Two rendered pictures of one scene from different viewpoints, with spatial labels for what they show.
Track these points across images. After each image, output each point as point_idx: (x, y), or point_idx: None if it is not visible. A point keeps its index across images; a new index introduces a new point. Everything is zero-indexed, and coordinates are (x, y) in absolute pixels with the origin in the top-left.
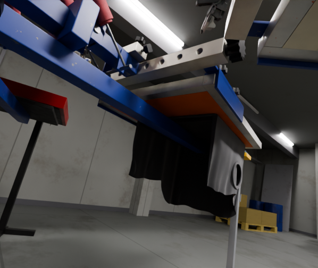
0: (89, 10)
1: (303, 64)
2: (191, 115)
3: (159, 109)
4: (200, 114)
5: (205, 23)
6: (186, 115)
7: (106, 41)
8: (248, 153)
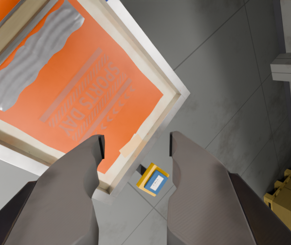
0: None
1: None
2: None
3: None
4: None
5: (66, 165)
6: (2, 66)
7: None
8: (154, 193)
